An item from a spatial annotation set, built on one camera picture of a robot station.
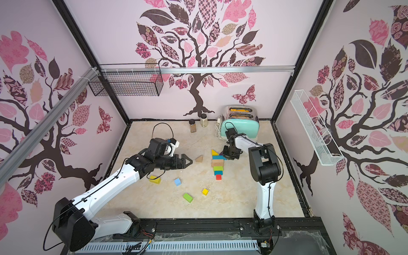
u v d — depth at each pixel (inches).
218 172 36.4
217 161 38.5
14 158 19.9
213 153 39.4
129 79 37.2
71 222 15.2
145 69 36.6
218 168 37.3
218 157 39.2
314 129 31.9
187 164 27.9
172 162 26.8
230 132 33.0
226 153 35.4
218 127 41.4
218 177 35.7
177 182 34.7
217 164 37.5
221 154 39.4
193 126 43.1
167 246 27.5
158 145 23.3
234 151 33.7
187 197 32.7
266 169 21.2
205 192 33.0
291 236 28.2
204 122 43.8
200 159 38.4
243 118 38.9
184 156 27.4
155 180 25.2
